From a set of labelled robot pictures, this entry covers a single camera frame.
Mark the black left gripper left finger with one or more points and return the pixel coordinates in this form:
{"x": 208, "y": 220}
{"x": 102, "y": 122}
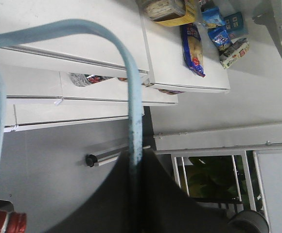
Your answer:
{"x": 108, "y": 208}

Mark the light blue plastic basket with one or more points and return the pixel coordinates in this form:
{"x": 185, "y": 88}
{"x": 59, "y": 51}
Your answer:
{"x": 76, "y": 26}

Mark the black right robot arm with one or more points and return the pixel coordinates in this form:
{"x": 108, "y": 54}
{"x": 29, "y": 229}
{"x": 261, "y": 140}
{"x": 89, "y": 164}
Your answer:
{"x": 250, "y": 222}

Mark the green white snack bag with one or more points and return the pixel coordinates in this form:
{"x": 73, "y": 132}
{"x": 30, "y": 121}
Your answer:
{"x": 234, "y": 52}

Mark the yellow cracker box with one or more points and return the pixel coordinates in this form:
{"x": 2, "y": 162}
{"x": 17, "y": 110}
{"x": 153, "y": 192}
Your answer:
{"x": 170, "y": 13}

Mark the green potted plant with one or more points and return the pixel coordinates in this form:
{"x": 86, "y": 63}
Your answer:
{"x": 217, "y": 178}

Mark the red coca cola bottle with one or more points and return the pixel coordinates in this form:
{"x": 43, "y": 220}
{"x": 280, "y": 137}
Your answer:
{"x": 12, "y": 222}

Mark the blue cookie package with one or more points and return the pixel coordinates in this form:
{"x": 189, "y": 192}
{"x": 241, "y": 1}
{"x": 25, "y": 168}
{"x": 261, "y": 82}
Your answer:
{"x": 220, "y": 37}

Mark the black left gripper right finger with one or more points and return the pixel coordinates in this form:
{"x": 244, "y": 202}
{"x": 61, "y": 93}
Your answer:
{"x": 167, "y": 209}

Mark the white metal shelf unit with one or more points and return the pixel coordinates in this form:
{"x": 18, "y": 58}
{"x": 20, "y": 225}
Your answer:
{"x": 41, "y": 94}

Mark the blue white snack bag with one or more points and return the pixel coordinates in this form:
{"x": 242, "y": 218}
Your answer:
{"x": 192, "y": 48}

